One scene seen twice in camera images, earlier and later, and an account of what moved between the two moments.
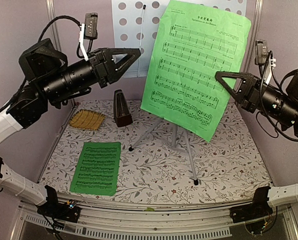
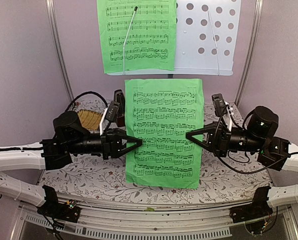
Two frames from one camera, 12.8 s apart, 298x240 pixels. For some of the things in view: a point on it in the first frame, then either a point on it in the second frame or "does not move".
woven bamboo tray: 87,119 does not move
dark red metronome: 122,116 does not move
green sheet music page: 98,169 → 159,113
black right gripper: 249,90 → 218,138
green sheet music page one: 194,42 → 150,43
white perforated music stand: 137,24 → 206,35
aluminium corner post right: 255,37 does not move
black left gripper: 103,57 → 111,143
